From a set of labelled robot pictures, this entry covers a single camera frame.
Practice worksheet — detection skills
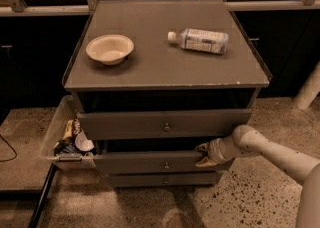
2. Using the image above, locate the clear plastic storage bin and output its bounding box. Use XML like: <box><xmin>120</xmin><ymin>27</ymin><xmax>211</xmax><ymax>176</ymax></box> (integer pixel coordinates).
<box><xmin>41</xmin><ymin>95</ymin><xmax>96</xmax><ymax>171</ymax></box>

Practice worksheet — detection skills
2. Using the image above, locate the white cup in bin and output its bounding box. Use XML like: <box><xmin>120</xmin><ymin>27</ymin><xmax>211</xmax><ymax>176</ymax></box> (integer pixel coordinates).
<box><xmin>75</xmin><ymin>132</ymin><xmax>94</xmax><ymax>152</ymax></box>

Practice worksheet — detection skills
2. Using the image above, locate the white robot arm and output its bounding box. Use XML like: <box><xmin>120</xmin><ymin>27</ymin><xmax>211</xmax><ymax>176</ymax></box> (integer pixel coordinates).
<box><xmin>195</xmin><ymin>125</ymin><xmax>320</xmax><ymax>228</ymax></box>

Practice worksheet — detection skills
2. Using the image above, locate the grey top drawer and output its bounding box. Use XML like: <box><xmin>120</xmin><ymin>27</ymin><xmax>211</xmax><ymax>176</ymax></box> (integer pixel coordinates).
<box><xmin>77</xmin><ymin>109</ymin><xmax>252</xmax><ymax>140</ymax></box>

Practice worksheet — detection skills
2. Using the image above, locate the black floor bar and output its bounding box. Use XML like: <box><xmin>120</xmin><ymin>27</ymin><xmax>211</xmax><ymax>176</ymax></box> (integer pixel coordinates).
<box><xmin>28</xmin><ymin>164</ymin><xmax>57</xmax><ymax>228</ymax></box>

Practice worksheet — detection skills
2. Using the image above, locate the grey drawer cabinet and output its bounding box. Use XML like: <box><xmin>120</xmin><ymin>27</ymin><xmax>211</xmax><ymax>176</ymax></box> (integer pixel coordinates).
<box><xmin>61</xmin><ymin>0</ymin><xmax>272</xmax><ymax>189</ymax></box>

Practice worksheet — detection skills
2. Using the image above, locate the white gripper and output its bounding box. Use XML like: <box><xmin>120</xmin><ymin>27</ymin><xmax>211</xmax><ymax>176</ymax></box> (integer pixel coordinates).
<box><xmin>195</xmin><ymin>139</ymin><xmax>231</xmax><ymax>168</ymax></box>

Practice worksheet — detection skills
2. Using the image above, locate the black cable on floor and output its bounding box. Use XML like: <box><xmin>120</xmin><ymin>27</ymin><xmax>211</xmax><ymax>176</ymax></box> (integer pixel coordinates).
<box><xmin>0</xmin><ymin>134</ymin><xmax>18</xmax><ymax>164</ymax></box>

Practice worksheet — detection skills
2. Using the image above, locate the clear plastic water bottle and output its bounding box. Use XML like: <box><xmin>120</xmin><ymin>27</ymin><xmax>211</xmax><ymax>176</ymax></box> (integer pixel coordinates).
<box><xmin>167</xmin><ymin>28</ymin><xmax>229</xmax><ymax>55</ymax></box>

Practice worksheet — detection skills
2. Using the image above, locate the white post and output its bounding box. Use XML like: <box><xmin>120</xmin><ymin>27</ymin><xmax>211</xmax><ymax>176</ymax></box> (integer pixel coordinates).
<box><xmin>294</xmin><ymin>69</ymin><xmax>320</xmax><ymax>110</ymax></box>

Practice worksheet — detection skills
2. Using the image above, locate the snack bag in bin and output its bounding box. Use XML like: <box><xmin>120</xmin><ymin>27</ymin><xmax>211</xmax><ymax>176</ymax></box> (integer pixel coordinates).
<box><xmin>63</xmin><ymin>119</ymin><xmax>82</xmax><ymax>139</ymax></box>

